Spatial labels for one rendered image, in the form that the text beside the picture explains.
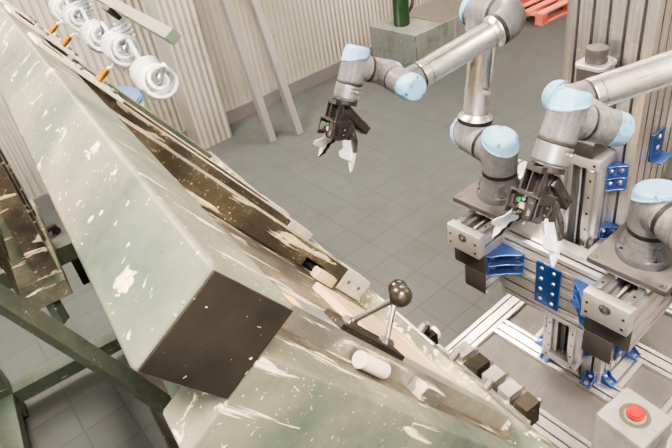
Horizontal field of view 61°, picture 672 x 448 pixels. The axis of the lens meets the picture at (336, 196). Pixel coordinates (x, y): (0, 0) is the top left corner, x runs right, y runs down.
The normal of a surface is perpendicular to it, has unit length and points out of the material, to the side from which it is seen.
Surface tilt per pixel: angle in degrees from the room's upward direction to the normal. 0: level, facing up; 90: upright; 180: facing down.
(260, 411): 90
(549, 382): 0
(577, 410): 0
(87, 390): 0
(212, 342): 90
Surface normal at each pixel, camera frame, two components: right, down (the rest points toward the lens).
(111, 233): -0.58, -0.46
